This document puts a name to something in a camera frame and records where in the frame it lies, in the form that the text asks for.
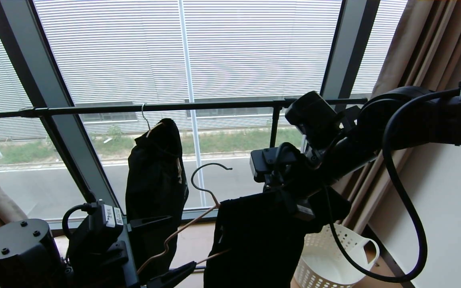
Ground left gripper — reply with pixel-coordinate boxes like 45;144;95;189
68;216;197;288

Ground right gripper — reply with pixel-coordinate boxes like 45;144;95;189
269;152;337;220

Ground pink clothes hanger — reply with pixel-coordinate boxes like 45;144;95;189
140;103;166;139
136;162;233;276

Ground black garment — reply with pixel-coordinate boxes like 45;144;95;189
125;118;190;274
203;186;352;288

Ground white laundry basket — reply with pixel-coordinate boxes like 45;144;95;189
293;223;381;288

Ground black clothes rack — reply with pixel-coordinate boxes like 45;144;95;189
0;97;369;205

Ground window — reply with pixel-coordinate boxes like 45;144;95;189
0;0;409;224

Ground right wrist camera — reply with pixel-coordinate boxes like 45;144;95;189
249;146;301;184

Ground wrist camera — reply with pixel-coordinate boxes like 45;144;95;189
249;146;301;184
66;201;124;258

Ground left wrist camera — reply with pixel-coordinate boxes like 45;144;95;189
66;201;124;258

